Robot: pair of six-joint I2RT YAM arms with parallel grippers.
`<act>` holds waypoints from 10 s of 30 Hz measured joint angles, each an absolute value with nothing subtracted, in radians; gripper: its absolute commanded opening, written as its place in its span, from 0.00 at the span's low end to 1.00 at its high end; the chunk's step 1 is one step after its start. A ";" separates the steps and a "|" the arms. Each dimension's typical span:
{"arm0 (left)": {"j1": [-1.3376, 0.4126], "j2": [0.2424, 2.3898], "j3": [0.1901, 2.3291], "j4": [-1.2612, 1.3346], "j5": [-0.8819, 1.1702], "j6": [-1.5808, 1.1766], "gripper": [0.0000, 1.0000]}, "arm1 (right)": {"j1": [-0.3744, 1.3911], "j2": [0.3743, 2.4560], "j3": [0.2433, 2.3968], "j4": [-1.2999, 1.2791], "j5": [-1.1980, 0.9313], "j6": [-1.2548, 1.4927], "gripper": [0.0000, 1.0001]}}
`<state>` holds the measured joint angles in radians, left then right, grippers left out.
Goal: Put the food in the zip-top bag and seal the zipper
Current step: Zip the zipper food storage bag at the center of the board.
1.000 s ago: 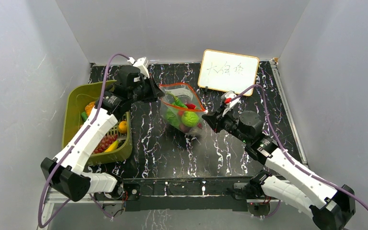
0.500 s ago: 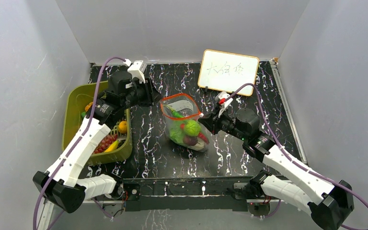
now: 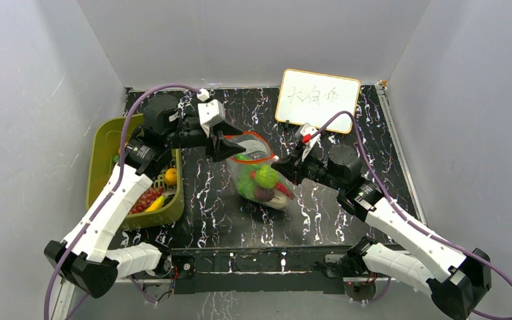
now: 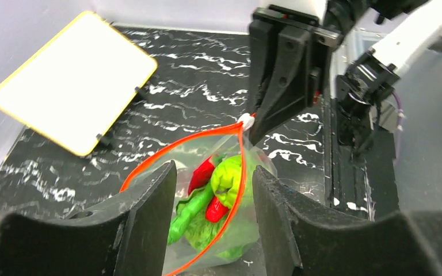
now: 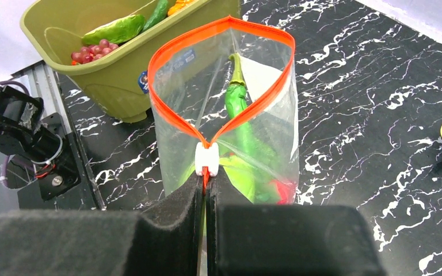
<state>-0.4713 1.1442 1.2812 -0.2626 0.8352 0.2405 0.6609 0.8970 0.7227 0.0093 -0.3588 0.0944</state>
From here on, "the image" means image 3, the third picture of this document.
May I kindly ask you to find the olive green plastic basket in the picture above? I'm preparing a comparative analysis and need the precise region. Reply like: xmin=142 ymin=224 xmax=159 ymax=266
xmin=86 ymin=117 xmax=185 ymax=231

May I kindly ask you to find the dark red plum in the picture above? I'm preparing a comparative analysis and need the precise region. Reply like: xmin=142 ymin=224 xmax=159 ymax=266
xmin=253 ymin=186 xmax=275 ymax=203

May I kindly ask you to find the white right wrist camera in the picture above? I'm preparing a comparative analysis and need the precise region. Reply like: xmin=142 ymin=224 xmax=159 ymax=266
xmin=295 ymin=123 xmax=321 ymax=161

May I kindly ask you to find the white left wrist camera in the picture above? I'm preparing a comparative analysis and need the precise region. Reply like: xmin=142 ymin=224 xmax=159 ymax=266
xmin=197 ymin=89 xmax=225 ymax=137

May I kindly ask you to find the light green round fruit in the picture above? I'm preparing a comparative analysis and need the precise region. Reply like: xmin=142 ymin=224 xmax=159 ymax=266
xmin=253 ymin=165 xmax=279 ymax=189

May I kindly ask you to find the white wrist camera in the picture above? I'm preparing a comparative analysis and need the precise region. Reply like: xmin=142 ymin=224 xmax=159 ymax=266
xmin=197 ymin=89 xmax=225 ymax=137
xmin=295 ymin=123 xmax=321 ymax=161

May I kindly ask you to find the clear zip top bag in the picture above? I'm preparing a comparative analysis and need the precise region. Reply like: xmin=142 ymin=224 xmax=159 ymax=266
xmin=226 ymin=131 xmax=295 ymax=210

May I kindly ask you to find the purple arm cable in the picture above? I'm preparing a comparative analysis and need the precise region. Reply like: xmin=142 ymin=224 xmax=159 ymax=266
xmin=315 ymin=111 xmax=512 ymax=320
xmin=43 ymin=83 xmax=204 ymax=320

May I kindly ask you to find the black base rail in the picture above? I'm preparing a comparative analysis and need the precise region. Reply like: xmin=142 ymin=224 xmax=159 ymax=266
xmin=61 ymin=245 xmax=398 ymax=296

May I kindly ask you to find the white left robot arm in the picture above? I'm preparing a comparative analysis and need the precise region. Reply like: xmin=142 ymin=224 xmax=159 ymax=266
xmin=44 ymin=93 xmax=245 ymax=298

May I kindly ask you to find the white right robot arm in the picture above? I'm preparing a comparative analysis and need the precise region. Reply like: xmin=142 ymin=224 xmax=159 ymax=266
xmin=272 ymin=145 xmax=491 ymax=319

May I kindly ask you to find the red grape bunch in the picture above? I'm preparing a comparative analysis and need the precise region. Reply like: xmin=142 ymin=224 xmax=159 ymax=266
xmin=128 ymin=187 xmax=163 ymax=215

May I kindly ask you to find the orange tangerine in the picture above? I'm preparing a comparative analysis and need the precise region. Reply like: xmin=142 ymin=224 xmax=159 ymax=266
xmin=163 ymin=167 xmax=178 ymax=187

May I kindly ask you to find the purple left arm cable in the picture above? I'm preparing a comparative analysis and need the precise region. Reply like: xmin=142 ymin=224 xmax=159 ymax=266
xmin=43 ymin=83 xmax=204 ymax=320

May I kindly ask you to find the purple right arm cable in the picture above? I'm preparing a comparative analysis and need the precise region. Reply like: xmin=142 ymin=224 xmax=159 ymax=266
xmin=315 ymin=111 xmax=512 ymax=320

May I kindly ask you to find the green lettuce head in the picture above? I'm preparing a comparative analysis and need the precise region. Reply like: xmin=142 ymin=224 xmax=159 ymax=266
xmin=231 ymin=154 xmax=293 ymax=209

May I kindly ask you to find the white board orange frame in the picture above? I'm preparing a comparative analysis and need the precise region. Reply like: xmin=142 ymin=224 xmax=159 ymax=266
xmin=275 ymin=69 xmax=361 ymax=128

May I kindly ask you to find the yellow banana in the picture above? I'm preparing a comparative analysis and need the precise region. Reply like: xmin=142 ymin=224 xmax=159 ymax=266
xmin=145 ymin=195 xmax=166 ymax=212

